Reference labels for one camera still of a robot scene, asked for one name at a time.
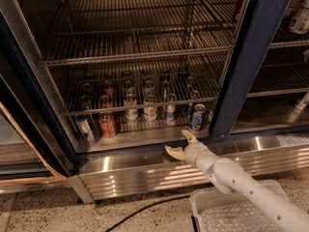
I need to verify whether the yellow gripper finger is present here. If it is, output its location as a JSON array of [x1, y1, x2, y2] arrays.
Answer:
[[182, 130, 198, 144], [165, 146, 184, 160]]

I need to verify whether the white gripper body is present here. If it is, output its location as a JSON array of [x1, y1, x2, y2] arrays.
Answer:
[[184, 142, 219, 176]]

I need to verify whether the blue silver redbull can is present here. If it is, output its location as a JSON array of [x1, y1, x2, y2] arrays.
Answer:
[[165, 93, 177, 121]]

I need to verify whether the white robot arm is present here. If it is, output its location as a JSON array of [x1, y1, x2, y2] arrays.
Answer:
[[165, 130, 309, 232]]

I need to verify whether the dark blue can front right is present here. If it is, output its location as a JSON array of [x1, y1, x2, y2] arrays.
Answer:
[[190, 103, 207, 131]]

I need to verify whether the white red can front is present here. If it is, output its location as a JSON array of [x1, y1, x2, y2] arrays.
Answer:
[[143, 95, 157, 122]]

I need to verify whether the white green can front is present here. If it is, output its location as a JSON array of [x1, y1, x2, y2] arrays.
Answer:
[[124, 94, 138, 121]]

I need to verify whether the red cola can front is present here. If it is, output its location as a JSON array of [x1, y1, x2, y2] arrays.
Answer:
[[98, 113, 116, 138]]

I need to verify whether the red cola can second row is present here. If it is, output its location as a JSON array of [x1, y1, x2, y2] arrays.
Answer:
[[98, 95, 113, 108]]

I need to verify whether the silver can front left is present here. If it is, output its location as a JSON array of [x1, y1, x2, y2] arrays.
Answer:
[[74, 115, 95, 143]]

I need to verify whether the stainless steel display fridge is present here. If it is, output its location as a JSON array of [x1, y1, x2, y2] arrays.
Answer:
[[0, 0, 308, 203]]

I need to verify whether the silver can right compartment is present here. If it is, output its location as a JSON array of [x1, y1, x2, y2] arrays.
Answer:
[[295, 92, 309, 110]]

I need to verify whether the open glass fridge door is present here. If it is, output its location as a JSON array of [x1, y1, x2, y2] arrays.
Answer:
[[0, 16, 71, 194]]

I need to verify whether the can on right upper shelf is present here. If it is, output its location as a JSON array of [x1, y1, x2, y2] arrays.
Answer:
[[289, 0, 309, 35]]

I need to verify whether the white plastic bin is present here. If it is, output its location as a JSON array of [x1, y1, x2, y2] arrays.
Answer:
[[190, 180, 289, 232]]

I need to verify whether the black floor cable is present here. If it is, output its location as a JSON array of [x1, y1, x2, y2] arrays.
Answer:
[[104, 194, 191, 232]]

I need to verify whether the middle wire fridge shelf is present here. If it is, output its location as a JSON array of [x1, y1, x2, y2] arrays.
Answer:
[[66, 53, 226, 116]]

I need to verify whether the wire fridge shelf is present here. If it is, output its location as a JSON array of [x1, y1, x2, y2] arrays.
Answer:
[[66, 53, 226, 116], [41, 0, 237, 67]]

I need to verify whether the right compartment wire shelf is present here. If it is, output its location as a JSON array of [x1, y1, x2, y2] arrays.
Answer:
[[247, 19, 309, 98]]

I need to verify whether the dark blue fridge door frame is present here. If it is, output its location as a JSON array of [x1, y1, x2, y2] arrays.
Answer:
[[209, 0, 290, 139]]

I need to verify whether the upper wire fridge shelf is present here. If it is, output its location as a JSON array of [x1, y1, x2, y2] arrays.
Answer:
[[41, 0, 237, 67]]

